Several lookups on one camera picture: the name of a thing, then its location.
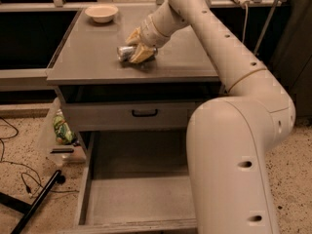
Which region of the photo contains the black floor cable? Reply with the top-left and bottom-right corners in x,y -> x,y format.
0,116 -> 80,199

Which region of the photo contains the dark grey side cabinet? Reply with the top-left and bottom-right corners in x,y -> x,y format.
271,0 -> 312,118

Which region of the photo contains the grey drawer cabinet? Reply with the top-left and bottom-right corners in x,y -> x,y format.
46,3 -> 228,234

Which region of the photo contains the white bowl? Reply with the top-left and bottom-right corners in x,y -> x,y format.
85,5 -> 118,23

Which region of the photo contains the silver redbull can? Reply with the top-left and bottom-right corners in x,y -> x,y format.
116,45 -> 159,63

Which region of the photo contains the white hanging cable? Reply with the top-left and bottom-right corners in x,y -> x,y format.
241,3 -> 250,45

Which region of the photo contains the closed grey upper drawer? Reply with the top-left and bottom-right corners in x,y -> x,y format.
61,101 -> 200,132

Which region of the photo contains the grey horizontal rail beam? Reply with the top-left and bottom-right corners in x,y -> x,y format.
0,68 -> 51,92

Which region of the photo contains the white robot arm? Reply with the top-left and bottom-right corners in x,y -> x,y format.
126,0 -> 295,234

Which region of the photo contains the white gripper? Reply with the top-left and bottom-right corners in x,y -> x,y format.
126,2 -> 189,63

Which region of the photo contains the black drawer handle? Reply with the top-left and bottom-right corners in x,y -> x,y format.
132,109 -> 158,118

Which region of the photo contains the clear plastic storage bin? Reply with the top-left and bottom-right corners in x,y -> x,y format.
37,98 -> 86,166

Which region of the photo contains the open grey lower drawer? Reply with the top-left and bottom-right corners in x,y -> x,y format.
58,130 -> 197,234

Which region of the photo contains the green snack bag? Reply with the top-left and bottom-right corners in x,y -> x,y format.
53,109 -> 75,145

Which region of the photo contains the black stand pole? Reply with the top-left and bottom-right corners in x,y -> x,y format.
11,170 -> 61,234

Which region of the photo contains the grey metal diagonal rod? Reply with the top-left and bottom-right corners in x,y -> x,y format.
253,0 -> 280,56

